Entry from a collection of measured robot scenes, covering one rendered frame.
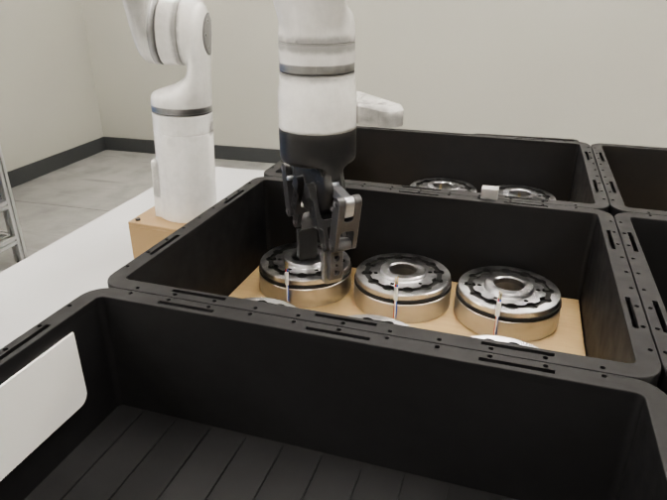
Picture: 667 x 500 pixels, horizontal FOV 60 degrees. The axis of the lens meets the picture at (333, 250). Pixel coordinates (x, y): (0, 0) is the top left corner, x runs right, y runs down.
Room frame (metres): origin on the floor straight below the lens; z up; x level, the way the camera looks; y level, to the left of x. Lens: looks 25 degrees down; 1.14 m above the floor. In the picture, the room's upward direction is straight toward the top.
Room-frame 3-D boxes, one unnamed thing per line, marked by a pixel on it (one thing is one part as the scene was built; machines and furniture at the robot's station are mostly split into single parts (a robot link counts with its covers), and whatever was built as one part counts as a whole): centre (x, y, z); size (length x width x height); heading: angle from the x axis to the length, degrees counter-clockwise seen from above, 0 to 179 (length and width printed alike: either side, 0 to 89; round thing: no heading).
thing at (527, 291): (0.52, -0.18, 0.86); 0.05 x 0.05 x 0.01
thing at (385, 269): (0.55, -0.07, 0.86); 0.05 x 0.05 x 0.01
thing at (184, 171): (0.91, 0.24, 0.88); 0.09 x 0.09 x 0.17; 78
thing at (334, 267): (0.52, 0.00, 0.89); 0.03 x 0.01 x 0.05; 27
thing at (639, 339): (0.48, -0.05, 0.92); 0.40 x 0.30 x 0.02; 72
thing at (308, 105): (0.56, 0.00, 1.05); 0.11 x 0.09 x 0.06; 117
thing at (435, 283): (0.55, -0.07, 0.86); 0.10 x 0.10 x 0.01
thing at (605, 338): (0.48, -0.05, 0.87); 0.40 x 0.30 x 0.11; 72
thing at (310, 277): (0.58, 0.03, 0.86); 0.10 x 0.10 x 0.01
